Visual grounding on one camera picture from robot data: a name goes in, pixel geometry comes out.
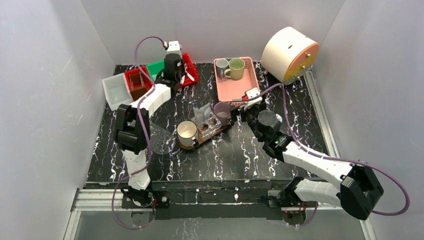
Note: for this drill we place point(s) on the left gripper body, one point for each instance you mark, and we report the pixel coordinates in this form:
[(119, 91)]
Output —
[(177, 76)]

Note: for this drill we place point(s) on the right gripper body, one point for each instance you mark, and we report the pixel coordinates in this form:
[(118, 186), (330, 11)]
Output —
[(238, 112)]

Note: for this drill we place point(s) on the purple mug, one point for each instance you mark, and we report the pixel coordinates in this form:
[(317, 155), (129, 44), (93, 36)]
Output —
[(223, 113)]

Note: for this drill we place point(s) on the clear textured square holder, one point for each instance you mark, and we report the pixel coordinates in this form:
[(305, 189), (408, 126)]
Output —
[(209, 128)]

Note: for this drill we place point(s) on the black cap toothpaste tube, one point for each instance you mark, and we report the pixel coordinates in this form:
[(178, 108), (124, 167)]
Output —
[(206, 112)]

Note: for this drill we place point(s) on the orange cap toothpaste tube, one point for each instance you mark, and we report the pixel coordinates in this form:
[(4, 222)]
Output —
[(199, 115)]

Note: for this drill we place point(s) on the white ribbed mug black rim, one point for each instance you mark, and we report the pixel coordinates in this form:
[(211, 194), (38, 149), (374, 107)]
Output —
[(187, 133)]

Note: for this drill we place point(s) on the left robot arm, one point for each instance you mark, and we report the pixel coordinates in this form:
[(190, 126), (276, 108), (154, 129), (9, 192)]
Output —
[(132, 129)]

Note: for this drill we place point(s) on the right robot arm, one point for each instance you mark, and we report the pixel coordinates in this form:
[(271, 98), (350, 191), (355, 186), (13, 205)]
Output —
[(352, 186)]

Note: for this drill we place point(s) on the brown oval wooden tray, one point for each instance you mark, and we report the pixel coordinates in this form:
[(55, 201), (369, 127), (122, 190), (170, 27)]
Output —
[(203, 141)]

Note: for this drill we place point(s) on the green plastic bin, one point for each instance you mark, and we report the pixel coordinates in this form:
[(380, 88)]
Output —
[(156, 70)]

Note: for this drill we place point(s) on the right red plastic bin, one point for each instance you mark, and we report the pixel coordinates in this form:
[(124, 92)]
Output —
[(191, 70)]

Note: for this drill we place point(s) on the red plastic bin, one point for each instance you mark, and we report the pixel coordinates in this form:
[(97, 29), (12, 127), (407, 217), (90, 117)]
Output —
[(191, 70), (147, 82)]

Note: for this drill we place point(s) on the left red plastic bin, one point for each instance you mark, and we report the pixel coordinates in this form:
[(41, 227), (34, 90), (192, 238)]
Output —
[(147, 82)]

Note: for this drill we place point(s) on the pink perforated basket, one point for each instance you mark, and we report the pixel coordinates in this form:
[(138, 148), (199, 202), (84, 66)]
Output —
[(232, 91)]

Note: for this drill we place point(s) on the brown wooden holder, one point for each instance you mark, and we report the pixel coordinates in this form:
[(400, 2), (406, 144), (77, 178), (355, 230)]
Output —
[(137, 86)]

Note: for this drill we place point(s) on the grey mug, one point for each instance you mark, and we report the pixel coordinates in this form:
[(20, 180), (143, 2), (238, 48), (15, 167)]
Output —
[(220, 66)]

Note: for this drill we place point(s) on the green mug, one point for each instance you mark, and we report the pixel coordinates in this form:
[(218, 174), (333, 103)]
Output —
[(235, 71)]

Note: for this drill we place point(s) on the white plastic bin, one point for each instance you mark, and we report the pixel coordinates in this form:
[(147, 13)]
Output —
[(116, 91)]

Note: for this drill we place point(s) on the white cylindrical appliance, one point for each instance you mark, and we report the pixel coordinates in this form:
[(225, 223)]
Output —
[(289, 54)]

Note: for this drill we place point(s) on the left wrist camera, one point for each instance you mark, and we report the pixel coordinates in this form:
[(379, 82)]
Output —
[(173, 47)]

